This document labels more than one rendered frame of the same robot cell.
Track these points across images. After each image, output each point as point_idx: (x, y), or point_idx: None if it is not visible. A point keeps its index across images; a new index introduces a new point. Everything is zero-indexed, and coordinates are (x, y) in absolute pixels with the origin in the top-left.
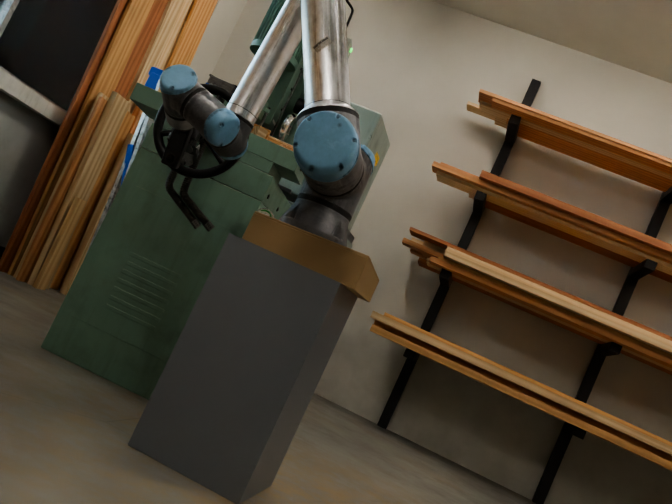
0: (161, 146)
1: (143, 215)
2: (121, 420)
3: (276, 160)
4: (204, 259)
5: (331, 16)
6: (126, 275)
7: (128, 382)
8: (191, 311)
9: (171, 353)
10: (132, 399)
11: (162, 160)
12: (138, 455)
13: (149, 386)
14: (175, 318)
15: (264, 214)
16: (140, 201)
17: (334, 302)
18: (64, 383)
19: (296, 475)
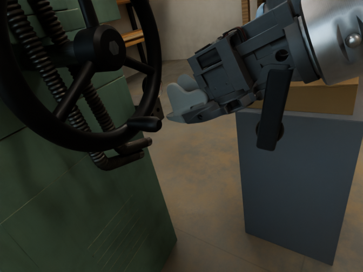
0: (89, 137)
1: (58, 220)
2: (270, 271)
3: (101, 18)
4: (133, 165)
5: None
6: (103, 258)
7: (160, 266)
8: (349, 191)
9: (342, 219)
10: (189, 263)
11: (275, 147)
12: (344, 258)
13: (167, 248)
14: (150, 213)
15: (358, 79)
16: (36, 219)
17: None
18: None
19: (220, 171)
